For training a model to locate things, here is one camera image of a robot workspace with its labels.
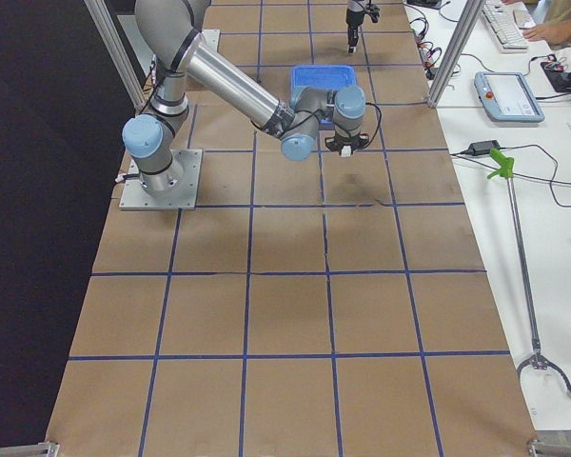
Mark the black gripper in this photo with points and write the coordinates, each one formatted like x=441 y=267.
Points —
x=344 y=141
x=353 y=16

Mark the aluminium frame post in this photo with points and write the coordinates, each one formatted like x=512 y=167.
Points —
x=466 y=23

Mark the brown paper table cover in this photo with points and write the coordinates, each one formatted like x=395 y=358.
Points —
x=329 y=307

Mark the person's hand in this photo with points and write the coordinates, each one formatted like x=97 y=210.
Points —
x=551 y=34

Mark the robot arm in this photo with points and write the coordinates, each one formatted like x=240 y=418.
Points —
x=361 y=5
x=173 y=31

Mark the teach pendant with screen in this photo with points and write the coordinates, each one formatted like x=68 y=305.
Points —
x=506 y=97

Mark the blue plastic tray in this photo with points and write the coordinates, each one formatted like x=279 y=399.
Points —
x=330 y=77

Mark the white keyboard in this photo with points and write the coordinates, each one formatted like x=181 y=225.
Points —
x=502 y=28

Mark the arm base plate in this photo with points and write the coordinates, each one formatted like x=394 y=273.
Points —
x=174 y=188

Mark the black power adapter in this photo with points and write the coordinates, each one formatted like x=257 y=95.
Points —
x=481 y=148

